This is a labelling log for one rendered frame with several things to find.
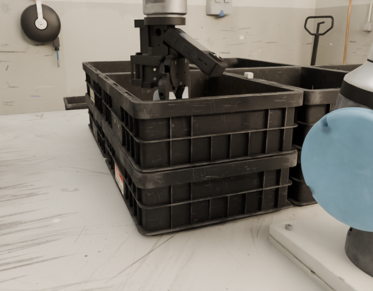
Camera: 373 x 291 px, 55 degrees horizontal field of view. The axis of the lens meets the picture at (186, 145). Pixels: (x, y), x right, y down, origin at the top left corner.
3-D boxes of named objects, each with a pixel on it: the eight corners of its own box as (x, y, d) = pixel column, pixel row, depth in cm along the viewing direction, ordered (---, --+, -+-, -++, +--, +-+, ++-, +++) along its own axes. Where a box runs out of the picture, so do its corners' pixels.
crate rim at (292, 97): (307, 105, 62) (308, 91, 61) (135, 119, 51) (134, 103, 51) (210, 78, 97) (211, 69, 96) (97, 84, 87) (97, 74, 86)
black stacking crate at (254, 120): (300, 157, 65) (306, 94, 61) (138, 181, 55) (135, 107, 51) (209, 113, 100) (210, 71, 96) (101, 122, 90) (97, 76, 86)
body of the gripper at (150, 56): (152, 84, 70) (150, 18, 66) (192, 86, 67) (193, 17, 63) (130, 89, 64) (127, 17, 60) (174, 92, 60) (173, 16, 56)
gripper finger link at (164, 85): (167, 115, 65) (171, 66, 64) (175, 115, 64) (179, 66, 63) (154, 115, 60) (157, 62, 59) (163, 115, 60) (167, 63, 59)
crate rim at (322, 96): (431, 94, 72) (433, 82, 71) (307, 105, 62) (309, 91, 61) (302, 74, 107) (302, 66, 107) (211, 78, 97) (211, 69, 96)
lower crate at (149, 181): (296, 213, 68) (302, 153, 64) (141, 245, 58) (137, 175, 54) (209, 150, 103) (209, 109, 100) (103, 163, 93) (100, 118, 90)
